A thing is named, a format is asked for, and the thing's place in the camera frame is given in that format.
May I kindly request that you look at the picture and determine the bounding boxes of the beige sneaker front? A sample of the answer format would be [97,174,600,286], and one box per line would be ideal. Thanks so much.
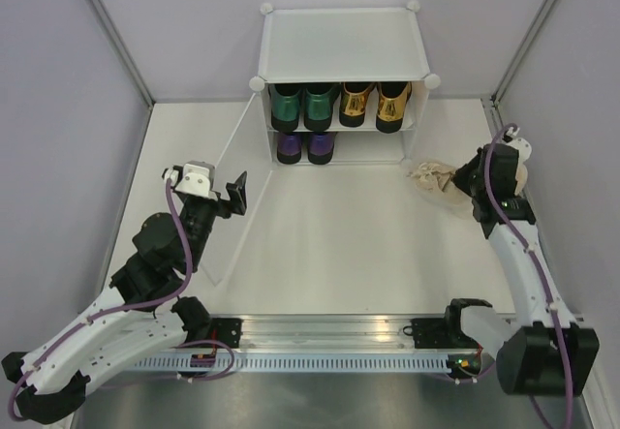
[514,150,531,196]

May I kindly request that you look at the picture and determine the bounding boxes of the beige sneaker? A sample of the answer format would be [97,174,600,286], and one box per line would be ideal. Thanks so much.
[406,160,473,219]
[514,150,531,196]

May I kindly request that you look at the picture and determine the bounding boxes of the white cabinet door panel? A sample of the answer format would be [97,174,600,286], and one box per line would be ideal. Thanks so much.
[200,94,272,285]

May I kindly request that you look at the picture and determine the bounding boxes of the purple loafer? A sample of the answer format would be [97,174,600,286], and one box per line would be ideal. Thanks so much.
[307,132,335,166]
[276,132,302,165]

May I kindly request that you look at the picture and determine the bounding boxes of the green loafer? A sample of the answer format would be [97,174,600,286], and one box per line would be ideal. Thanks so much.
[269,83,302,133]
[304,83,339,133]

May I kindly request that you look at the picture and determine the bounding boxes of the gold pointed shoe front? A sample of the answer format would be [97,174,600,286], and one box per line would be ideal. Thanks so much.
[375,81,413,134]

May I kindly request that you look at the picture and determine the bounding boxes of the gold pointed shoe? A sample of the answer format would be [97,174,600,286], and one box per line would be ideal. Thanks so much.
[375,81,413,134]
[339,82,375,128]

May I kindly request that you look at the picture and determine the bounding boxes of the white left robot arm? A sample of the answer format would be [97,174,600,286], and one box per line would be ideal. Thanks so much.
[1,164,247,425]

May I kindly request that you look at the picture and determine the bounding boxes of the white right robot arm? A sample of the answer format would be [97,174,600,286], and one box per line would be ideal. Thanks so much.
[442,138,600,396]

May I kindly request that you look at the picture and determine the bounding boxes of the white plastic shoe cabinet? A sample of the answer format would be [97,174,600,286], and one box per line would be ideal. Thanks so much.
[250,0,441,165]

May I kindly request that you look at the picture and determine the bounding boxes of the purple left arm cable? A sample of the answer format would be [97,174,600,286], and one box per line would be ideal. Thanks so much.
[9,181,195,420]

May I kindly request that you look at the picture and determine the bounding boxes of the white slotted cable duct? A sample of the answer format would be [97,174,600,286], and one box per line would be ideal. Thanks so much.
[128,352,450,374]

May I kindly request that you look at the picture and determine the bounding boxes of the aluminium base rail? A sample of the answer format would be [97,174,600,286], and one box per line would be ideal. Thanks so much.
[65,312,596,352]

